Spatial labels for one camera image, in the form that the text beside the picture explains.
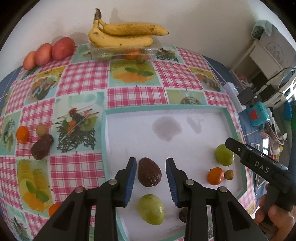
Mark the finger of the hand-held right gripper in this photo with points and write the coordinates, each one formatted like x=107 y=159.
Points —
x=238 y=149

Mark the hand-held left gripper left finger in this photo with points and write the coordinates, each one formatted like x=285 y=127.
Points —
x=129 y=183

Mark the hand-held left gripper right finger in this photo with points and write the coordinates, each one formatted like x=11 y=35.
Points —
x=172 y=183

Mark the green mango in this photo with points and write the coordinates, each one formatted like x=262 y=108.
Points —
x=224 y=154
x=151 y=209

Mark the dark brown avocado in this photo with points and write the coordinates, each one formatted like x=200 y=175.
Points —
x=182 y=214
x=149 y=172
x=42 y=146

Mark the small brown longan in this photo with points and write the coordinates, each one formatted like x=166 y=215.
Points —
x=41 y=129
x=229 y=174

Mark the orange tangerine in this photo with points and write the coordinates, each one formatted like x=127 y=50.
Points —
x=133 y=55
x=215 y=176
x=22 y=134
x=54 y=208

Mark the white tray with teal rim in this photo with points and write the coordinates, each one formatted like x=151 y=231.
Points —
x=143 y=132

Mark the person's right hand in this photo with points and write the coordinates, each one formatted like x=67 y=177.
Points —
x=282 y=223

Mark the pile of small accessories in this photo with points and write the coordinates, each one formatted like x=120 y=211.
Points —
x=276 y=141

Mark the teal box with red label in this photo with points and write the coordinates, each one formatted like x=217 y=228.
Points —
x=259 y=115

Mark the black charger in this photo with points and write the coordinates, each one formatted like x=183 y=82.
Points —
x=246 y=96

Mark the white power strip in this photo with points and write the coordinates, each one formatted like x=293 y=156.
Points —
x=232 y=92

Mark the teal trimmed printed cover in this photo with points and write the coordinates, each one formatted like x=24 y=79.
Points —
x=275 y=46

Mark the orange tangerine in clear container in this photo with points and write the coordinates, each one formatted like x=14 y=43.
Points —
x=133 y=55

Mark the clear plastic container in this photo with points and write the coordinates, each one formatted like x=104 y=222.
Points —
x=104 y=53

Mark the yellow banana bunch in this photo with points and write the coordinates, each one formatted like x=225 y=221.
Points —
x=120 y=41

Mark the large red apple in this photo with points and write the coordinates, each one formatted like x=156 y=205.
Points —
x=63 y=48

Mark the medium red apple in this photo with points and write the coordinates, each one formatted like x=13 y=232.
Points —
x=44 y=54

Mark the small red apple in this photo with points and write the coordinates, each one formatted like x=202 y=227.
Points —
x=30 y=60

